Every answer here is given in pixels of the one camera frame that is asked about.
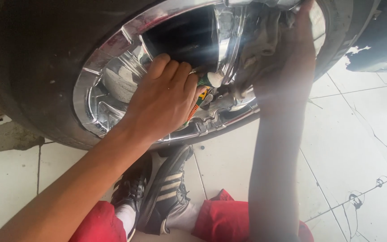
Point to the person's left hand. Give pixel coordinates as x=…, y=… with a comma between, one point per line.
x=160, y=100

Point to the person's right hand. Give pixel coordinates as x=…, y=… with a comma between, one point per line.
x=291, y=70

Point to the person's right fingers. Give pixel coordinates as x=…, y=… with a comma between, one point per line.
x=306, y=16

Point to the grey polishing rag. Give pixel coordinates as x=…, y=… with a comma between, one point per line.
x=262, y=43

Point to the green white-capped polish bottle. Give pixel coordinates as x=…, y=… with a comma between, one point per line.
x=210, y=80

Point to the dark car body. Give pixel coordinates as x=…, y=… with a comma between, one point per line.
x=385, y=37

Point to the chrome wheel rim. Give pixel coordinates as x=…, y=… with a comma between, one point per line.
x=119, y=77

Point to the red trousers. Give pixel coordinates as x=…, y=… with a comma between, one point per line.
x=223, y=218

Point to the black striped sneaker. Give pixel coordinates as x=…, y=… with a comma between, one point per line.
x=131, y=188
x=166, y=191

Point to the white sock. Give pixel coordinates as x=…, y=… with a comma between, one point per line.
x=183, y=215
x=126, y=216

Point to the black car tire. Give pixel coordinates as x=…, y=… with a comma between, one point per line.
x=29, y=67

